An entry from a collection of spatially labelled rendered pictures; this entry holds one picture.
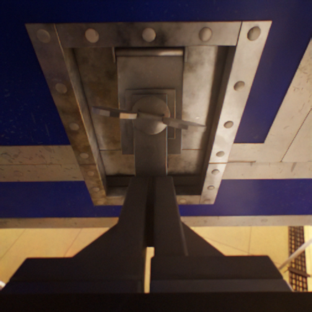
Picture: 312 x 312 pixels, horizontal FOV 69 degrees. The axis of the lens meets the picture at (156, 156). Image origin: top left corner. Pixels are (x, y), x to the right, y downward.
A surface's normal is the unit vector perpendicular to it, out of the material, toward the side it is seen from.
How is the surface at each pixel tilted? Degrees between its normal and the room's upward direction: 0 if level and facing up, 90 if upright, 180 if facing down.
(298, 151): 90
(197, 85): 90
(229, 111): 90
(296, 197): 90
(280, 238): 180
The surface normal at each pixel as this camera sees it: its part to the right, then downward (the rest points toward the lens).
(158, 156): 0.00, 0.26
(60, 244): -0.01, -0.70
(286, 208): 0.00, 0.72
